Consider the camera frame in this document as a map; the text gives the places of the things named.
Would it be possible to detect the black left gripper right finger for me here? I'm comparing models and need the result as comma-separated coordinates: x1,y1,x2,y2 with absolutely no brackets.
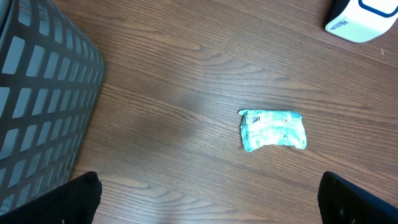
317,171,397,224

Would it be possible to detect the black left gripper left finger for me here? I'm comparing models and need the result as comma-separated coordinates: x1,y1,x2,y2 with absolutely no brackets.
1,171,102,224

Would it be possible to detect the teal wet wipes pack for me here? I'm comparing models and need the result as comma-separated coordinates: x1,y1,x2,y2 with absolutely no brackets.
238,110,307,152

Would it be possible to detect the white barcode scanner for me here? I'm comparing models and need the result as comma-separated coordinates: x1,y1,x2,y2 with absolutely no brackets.
325,0,397,43

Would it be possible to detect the grey plastic mesh basket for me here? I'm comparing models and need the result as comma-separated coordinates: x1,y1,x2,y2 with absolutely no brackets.
1,0,105,214

